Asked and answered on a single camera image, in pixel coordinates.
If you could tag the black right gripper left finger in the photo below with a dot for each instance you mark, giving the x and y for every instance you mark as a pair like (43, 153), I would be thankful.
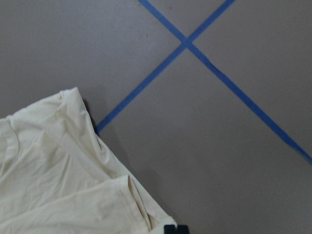
(169, 228)

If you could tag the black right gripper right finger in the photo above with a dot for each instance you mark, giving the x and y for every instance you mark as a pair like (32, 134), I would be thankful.
(182, 227)

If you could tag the beige long-sleeve graphic shirt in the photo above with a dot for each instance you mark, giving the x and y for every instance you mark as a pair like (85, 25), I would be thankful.
(58, 177)

